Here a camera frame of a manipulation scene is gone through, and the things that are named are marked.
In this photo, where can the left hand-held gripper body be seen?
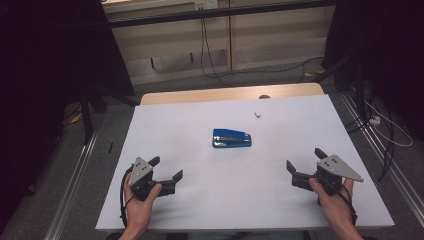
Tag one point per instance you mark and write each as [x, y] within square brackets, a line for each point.
[140, 171]

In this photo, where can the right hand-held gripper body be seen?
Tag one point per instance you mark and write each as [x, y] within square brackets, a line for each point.
[333, 168]

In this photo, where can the grey staple block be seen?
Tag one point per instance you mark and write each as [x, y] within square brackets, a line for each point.
[257, 115]

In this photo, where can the blue stapler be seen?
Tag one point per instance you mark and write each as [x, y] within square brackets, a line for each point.
[231, 138]

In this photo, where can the person's right hand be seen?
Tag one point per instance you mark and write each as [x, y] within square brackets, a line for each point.
[335, 208]

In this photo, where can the person's left hand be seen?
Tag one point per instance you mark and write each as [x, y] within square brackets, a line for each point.
[138, 213]

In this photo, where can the small black floor object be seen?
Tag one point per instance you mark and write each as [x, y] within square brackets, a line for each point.
[110, 147]

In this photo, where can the white table sheet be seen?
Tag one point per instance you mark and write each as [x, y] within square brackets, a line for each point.
[216, 200]

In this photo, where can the white power adapter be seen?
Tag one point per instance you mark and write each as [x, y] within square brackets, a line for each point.
[375, 120]

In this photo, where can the black stand leg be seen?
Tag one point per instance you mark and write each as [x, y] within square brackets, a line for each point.
[358, 90]
[87, 116]

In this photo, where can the round brown table grommet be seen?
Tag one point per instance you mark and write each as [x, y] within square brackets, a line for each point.
[264, 97]

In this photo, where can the black curtain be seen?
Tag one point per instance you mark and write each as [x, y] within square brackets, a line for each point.
[43, 66]
[383, 50]

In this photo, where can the black horizontal bar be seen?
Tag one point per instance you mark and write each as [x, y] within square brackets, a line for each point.
[216, 13]

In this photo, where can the metal floor rail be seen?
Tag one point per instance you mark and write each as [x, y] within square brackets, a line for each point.
[383, 153]
[71, 186]

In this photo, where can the small black cabinet bracket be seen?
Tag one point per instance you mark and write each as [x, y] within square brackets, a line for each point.
[191, 57]
[152, 63]

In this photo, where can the beige vertical post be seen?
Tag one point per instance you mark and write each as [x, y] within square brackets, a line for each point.
[230, 40]

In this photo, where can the white wall socket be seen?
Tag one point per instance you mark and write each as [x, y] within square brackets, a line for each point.
[206, 4]

